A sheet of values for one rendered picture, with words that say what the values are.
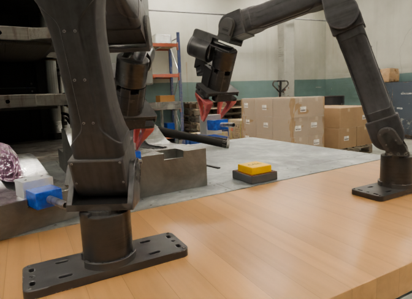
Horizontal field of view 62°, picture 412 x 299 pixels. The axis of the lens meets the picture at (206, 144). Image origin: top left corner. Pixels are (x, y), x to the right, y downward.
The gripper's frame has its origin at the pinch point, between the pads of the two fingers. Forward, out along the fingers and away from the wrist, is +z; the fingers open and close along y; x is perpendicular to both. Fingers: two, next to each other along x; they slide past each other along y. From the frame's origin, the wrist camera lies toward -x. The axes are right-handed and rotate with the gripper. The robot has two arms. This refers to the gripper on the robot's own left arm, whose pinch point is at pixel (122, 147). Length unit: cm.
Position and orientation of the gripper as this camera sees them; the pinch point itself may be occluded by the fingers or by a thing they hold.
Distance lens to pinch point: 73.1
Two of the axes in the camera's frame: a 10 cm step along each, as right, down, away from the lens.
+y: -8.6, 0.9, -5.0
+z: -2.2, 8.2, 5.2
